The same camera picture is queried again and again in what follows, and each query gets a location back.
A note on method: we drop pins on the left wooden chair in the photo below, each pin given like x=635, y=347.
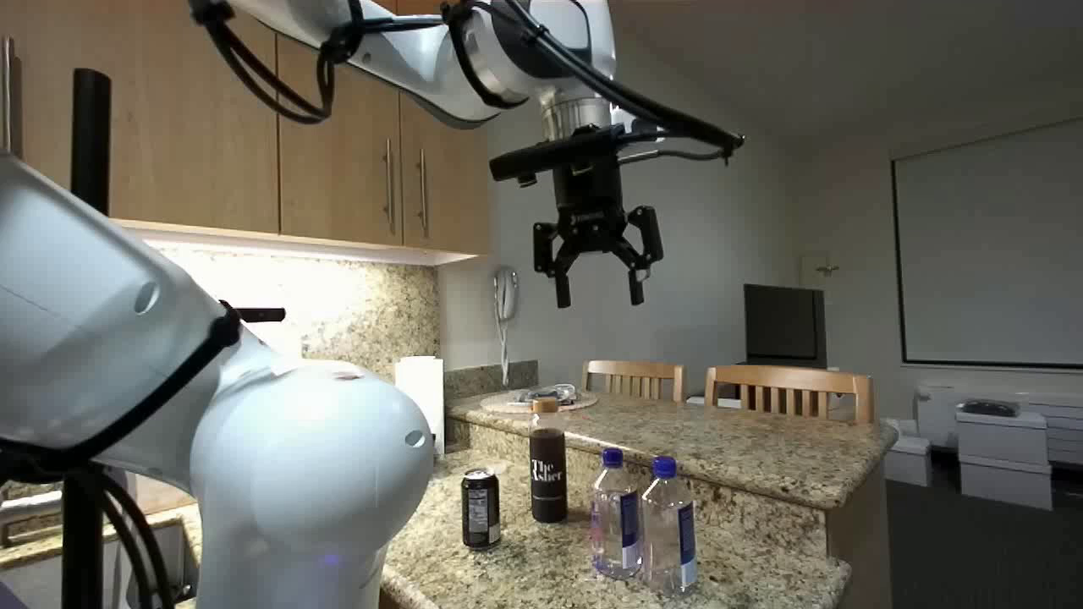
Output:
x=643, y=382

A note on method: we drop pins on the white wall phone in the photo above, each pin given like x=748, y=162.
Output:
x=506, y=292

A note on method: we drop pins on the plate on counter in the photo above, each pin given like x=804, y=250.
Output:
x=522, y=401

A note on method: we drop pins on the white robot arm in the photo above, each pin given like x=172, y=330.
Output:
x=301, y=472

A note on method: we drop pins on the wooden chair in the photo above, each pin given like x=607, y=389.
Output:
x=779, y=390
x=643, y=382

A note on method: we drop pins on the white projector screen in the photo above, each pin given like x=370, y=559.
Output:
x=989, y=253

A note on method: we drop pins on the white paper towel roll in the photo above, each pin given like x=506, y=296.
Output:
x=421, y=378

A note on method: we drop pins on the black television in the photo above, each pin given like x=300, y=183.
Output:
x=784, y=328

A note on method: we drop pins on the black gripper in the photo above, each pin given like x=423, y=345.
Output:
x=590, y=217

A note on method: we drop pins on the black soda can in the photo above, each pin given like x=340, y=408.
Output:
x=480, y=508

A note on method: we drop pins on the black bottle gold cap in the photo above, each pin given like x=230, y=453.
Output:
x=547, y=457

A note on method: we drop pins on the water bottle blue cap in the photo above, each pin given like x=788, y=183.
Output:
x=666, y=534
x=612, y=519

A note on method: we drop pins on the wooden upper cabinets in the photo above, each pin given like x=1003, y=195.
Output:
x=190, y=147

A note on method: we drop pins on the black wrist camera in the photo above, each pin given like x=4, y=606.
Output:
x=568, y=159

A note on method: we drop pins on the right wooden chair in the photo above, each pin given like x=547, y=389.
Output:
x=779, y=390

